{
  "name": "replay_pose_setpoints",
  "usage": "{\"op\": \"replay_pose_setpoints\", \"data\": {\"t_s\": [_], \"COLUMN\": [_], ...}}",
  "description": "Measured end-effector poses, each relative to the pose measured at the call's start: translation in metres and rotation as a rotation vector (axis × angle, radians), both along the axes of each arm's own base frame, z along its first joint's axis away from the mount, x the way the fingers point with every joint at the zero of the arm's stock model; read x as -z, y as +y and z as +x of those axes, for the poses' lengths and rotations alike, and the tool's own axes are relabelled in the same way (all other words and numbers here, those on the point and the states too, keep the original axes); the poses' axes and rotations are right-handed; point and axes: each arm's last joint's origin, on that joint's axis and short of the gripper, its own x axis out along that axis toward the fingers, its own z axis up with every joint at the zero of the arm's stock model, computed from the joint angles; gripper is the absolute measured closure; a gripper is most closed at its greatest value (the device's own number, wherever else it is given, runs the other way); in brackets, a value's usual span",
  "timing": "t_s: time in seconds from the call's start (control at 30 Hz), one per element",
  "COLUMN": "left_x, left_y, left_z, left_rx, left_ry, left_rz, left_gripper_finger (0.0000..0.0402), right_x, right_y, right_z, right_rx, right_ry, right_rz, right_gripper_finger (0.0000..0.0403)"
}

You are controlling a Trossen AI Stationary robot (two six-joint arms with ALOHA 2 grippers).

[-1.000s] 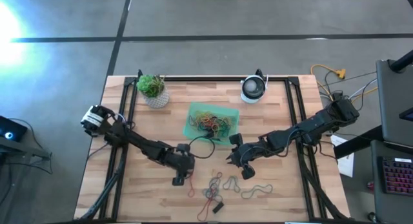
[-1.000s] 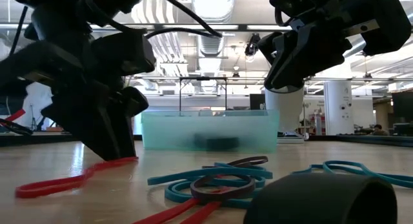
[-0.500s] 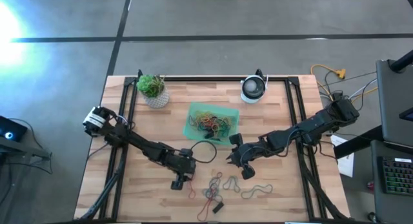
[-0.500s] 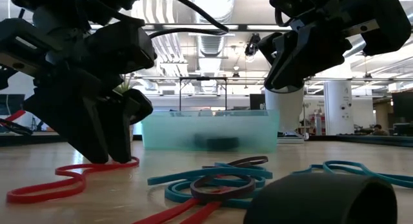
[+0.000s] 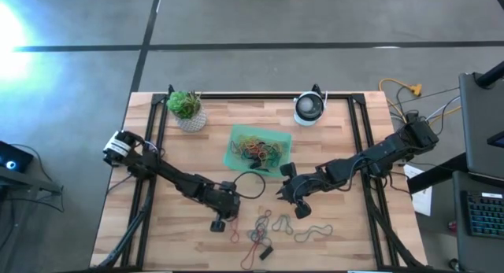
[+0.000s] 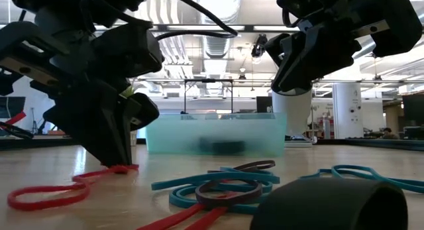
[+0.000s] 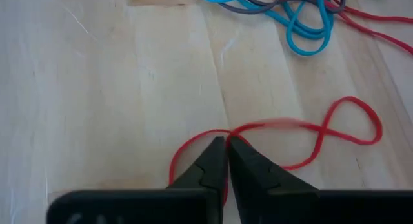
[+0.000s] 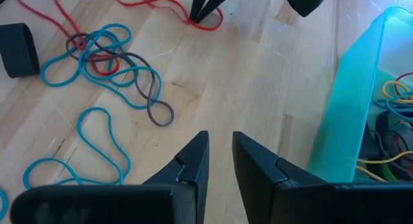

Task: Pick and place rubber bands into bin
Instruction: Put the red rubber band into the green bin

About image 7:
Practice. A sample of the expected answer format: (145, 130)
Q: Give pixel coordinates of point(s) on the dark purple rubber band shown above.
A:
(245, 11)

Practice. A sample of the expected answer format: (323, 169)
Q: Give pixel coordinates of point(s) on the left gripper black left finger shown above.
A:
(206, 172)

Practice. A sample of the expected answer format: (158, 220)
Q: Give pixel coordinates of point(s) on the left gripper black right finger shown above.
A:
(255, 175)

